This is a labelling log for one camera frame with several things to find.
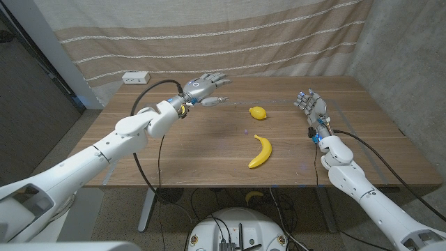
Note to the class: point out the yellow toy lemon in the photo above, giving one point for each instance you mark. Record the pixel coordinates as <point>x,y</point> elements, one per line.
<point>258,113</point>

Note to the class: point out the white power outlet box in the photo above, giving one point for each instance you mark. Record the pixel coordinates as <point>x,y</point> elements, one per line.
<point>136,77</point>

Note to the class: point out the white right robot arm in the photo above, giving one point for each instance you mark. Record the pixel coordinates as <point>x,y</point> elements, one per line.
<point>376,205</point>

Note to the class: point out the yellow toy banana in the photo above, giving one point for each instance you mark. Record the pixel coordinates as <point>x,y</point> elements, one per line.
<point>263,153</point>

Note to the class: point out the beige striped cloth backdrop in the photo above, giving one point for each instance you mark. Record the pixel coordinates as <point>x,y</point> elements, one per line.
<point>209,35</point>

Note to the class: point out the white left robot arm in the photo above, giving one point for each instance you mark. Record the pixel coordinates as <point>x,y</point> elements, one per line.
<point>69,171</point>

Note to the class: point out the black round floor fan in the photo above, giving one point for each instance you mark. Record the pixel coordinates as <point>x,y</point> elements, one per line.
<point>170,195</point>

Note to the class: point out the white pillar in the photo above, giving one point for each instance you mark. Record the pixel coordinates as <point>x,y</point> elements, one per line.
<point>45,45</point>

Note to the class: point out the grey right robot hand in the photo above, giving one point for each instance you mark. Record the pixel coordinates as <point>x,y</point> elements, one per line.
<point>317,109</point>

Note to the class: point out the small yellow banana under table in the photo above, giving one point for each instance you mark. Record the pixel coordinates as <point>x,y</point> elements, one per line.
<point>252,195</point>

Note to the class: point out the white robot torso edge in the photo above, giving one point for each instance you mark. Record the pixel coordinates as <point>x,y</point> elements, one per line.
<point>69,247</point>

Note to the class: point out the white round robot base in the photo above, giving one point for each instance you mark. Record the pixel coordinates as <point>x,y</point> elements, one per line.
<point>237,223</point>

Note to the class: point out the grey metal table leg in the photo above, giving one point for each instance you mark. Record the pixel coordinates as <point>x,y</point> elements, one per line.
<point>327,212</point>
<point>146,212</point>

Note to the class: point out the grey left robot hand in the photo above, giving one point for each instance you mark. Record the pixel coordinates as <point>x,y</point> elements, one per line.
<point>200,87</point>

